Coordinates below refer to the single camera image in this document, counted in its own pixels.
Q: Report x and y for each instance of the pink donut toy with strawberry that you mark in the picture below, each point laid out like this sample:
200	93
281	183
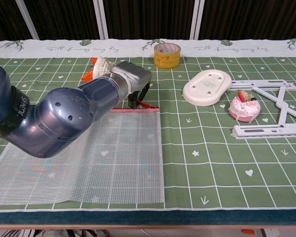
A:
244	109

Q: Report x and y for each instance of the green grid tablecloth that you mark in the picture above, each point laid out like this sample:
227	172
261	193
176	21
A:
212	153

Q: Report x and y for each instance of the white oval plastic dish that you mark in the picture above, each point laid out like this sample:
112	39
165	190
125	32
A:
207	87

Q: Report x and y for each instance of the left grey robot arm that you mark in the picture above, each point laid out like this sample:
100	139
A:
61	118

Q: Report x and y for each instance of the clear mesh zipper pouch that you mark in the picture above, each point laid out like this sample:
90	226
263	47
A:
118	158

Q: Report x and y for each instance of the yellow packing tape roll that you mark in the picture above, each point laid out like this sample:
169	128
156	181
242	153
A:
167	59

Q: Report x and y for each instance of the white folding laptop stand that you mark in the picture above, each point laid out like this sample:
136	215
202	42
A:
281	102

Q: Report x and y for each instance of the white aluminium partition post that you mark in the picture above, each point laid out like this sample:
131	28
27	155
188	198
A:
27	21
100	19
198	19

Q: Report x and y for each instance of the orange white snack packet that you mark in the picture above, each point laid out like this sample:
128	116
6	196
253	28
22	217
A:
101	66

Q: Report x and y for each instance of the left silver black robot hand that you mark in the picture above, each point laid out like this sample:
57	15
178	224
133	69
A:
135	75

